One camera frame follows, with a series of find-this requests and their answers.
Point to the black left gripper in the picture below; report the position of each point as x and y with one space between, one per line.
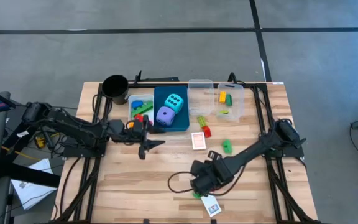
132 132

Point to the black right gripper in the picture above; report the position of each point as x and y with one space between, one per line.
213 174

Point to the green stepped toy brick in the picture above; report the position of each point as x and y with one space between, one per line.
227 146
196 195

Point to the small red toy brick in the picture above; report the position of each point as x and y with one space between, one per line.
207 131

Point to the yellow toy brick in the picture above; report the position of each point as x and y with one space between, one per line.
131 125

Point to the lime green toy brick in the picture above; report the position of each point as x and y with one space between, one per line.
202 121

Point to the purple foam die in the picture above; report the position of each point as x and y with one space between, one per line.
165 116

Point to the teal plastic bin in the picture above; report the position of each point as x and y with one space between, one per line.
182 121

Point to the small lime toy brick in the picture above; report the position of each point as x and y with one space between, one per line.
224 111

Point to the teal foam die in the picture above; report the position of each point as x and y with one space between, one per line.
174 103

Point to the white plastic bin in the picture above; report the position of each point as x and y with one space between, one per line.
130 98

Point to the clear plastic bin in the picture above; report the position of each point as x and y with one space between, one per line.
200 98
236 105

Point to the dark green toy brick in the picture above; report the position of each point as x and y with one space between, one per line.
229 99

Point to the orange toy brick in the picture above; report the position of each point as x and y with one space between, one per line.
222 97

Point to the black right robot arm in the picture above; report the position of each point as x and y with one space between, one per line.
266 143

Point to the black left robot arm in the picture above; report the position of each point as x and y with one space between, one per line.
73 127

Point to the white card with picture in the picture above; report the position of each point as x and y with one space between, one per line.
211 206

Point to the black cup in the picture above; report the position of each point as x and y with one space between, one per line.
115 87

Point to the yellow black tool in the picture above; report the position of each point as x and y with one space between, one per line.
40 142

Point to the black support beam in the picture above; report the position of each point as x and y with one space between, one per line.
30 175

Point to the white papers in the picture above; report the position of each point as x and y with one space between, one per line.
31 186

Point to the black table frame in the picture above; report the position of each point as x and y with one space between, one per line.
277 193

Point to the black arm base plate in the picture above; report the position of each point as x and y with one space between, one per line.
294 151
73 152

